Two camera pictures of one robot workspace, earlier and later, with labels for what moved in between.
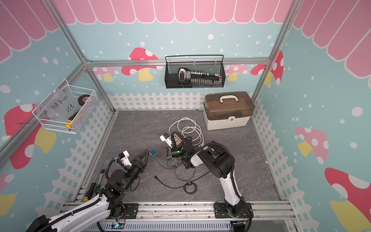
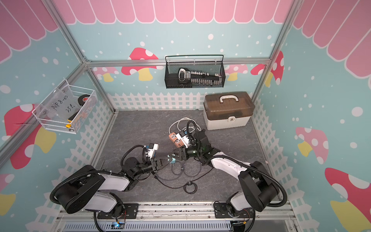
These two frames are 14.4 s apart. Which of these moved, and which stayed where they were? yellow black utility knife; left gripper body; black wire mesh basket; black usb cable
Moved: left gripper body
Stayed: yellow black utility knife; black wire mesh basket; black usb cable
